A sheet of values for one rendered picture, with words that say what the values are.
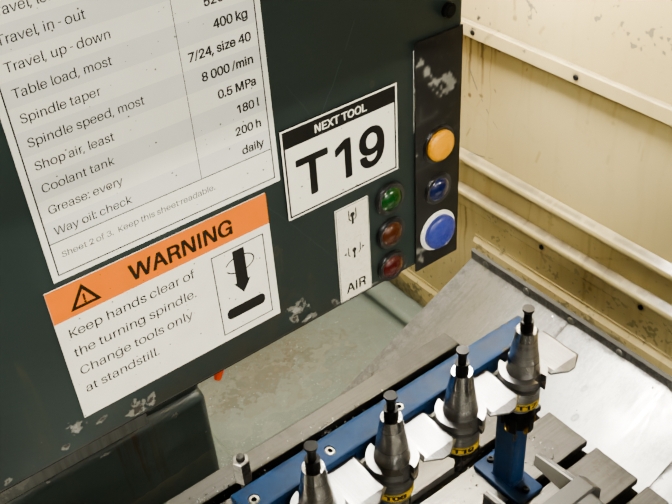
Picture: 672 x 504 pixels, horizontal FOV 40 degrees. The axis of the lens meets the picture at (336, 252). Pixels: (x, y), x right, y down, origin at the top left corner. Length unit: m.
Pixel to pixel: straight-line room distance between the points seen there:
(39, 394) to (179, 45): 0.23
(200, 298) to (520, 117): 1.17
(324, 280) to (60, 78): 0.27
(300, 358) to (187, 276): 1.55
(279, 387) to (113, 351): 1.49
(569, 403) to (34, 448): 1.28
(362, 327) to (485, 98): 0.70
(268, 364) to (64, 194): 1.64
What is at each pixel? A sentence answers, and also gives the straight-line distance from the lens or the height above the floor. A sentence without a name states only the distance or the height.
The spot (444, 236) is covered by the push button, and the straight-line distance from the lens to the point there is 0.73.
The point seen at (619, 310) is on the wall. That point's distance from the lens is 1.74.
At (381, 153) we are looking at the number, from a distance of 0.65.
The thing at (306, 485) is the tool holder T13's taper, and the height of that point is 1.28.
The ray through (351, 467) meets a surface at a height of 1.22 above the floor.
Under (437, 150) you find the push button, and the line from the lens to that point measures 0.68.
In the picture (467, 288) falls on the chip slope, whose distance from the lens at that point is 1.93.
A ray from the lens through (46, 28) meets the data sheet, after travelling 0.49.
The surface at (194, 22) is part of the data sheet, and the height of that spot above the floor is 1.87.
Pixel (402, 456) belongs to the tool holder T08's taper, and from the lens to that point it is 1.08.
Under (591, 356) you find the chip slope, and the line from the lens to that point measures 1.80.
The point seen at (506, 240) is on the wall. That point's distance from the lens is 1.88.
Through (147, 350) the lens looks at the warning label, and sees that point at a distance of 0.62.
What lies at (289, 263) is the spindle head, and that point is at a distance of 0.65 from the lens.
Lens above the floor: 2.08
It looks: 38 degrees down
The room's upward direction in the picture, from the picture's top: 4 degrees counter-clockwise
